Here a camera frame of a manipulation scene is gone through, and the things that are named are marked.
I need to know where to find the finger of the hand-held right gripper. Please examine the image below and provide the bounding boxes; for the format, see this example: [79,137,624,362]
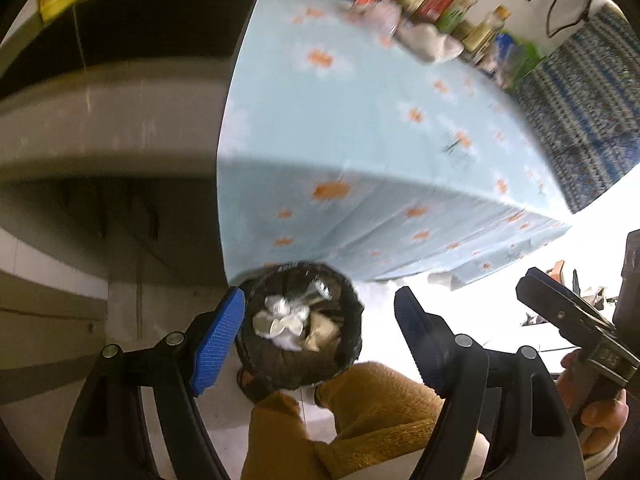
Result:
[515,279,603,347]
[524,267,618,333]

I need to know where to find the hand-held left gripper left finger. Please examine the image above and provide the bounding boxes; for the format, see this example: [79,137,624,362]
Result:
[54,285,247,480]

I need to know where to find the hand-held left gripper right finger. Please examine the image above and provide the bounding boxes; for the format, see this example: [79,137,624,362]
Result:
[393,285,587,480]

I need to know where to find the white paper cup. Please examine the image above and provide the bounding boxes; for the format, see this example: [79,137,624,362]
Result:
[252,310,304,342]

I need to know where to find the white plastic bag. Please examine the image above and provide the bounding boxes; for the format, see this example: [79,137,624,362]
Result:
[264,294,312,323]

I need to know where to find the black bagged trash bin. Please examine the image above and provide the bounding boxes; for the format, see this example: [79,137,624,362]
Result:
[234,261,364,397]

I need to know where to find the brown paper bag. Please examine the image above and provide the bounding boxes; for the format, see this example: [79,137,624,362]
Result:
[304,310,344,354]

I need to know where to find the silver foil packet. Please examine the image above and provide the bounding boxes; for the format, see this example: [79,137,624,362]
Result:
[299,279,334,305]

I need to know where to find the person's right hand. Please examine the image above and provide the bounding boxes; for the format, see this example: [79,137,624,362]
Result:
[555,349,630,457]

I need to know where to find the brown trouser leg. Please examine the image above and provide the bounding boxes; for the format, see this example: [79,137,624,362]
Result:
[239,360,493,480]

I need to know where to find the blue daisy print tablecloth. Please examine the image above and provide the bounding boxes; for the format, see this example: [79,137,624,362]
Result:
[216,0,572,286]

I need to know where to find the grey kitchen counter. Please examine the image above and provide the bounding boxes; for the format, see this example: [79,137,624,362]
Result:
[0,57,241,183]

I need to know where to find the green seasoning bag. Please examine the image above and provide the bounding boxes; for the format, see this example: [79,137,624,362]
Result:
[504,32,547,87]

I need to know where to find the white and blue seasoning bag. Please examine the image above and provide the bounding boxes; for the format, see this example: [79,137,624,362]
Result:
[477,40,518,86]

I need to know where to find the pale bottle with orange cap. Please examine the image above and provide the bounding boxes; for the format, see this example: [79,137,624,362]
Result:
[461,5,512,56]

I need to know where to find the green sauce bottle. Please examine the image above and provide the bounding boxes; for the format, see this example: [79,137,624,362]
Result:
[436,0,485,37]

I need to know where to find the black kitchen sink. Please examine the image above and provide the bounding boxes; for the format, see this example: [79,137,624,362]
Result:
[0,0,266,101]

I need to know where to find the black hanging cable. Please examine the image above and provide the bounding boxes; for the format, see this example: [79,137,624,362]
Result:
[545,0,595,39]

